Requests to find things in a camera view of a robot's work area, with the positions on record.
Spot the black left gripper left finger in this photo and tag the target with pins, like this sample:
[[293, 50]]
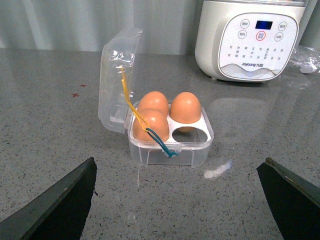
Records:
[[59, 213]]

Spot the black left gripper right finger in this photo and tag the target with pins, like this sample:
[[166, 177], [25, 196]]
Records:
[[293, 201]]

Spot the clear plastic egg box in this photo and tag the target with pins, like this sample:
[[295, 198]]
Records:
[[191, 141]]

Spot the brown egg front left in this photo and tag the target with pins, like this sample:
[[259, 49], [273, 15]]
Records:
[[156, 122]]

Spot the brown egg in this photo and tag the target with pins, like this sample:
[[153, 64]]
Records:
[[185, 108], [154, 100], [156, 122]]

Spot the brown egg back right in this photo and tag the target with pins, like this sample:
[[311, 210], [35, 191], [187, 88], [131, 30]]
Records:
[[185, 108]]

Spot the brown egg back left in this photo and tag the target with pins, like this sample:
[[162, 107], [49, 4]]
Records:
[[154, 100]]

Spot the blue rubber band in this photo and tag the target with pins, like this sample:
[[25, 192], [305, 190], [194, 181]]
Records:
[[160, 142]]

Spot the clear plastic bag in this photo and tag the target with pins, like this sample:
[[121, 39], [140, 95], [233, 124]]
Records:
[[307, 59]]

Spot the white Joyoung blender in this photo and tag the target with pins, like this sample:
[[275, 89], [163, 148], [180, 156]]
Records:
[[247, 40]]

